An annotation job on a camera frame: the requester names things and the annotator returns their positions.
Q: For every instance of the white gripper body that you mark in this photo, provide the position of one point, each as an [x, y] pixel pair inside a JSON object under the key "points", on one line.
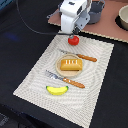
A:
{"points": [[74, 15]]}

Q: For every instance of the large grey pot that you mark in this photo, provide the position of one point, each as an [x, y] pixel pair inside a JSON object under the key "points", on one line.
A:
{"points": [[96, 10]]}

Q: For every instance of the red toy tomato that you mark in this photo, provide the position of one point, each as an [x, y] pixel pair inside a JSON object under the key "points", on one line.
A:
{"points": [[73, 40]]}

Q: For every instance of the orange toy bread loaf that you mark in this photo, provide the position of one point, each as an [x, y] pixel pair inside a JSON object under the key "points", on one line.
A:
{"points": [[71, 64]]}

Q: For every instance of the yellow toy banana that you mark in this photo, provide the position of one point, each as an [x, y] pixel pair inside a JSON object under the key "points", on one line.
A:
{"points": [[57, 90]]}

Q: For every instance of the brown wooden board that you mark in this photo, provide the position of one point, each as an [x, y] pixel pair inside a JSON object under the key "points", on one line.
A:
{"points": [[105, 27]]}

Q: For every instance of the beige bowl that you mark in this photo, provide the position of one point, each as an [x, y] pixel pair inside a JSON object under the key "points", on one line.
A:
{"points": [[123, 14]]}

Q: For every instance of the round wooden plate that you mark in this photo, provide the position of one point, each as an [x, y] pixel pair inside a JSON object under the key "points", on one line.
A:
{"points": [[68, 74]]}

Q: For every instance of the beige woven placemat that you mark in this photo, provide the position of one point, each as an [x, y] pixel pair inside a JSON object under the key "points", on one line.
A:
{"points": [[76, 105]]}

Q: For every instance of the knife with orange handle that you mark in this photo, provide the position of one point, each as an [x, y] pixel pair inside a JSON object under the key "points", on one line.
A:
{"points": [[80, 56]]}

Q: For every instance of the fork with orange handle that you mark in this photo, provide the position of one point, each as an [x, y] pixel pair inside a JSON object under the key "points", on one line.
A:
{"points": [[54, 76]]}

